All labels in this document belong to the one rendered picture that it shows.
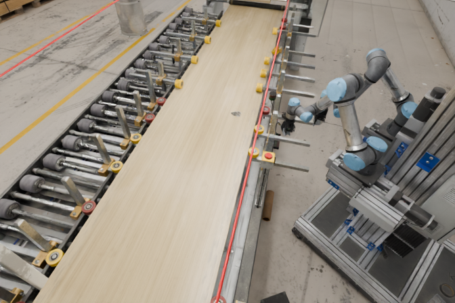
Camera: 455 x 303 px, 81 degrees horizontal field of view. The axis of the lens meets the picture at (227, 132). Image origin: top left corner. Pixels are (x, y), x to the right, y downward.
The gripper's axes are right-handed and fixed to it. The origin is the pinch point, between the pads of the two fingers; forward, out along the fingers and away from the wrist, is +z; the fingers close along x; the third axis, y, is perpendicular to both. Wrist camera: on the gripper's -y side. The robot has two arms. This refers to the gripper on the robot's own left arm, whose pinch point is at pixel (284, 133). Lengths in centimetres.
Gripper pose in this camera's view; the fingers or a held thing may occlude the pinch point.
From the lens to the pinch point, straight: 216.2
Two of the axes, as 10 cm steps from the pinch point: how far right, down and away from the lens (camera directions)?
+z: -0.3, 7.1, 7.1
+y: 1.1, 7.0, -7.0
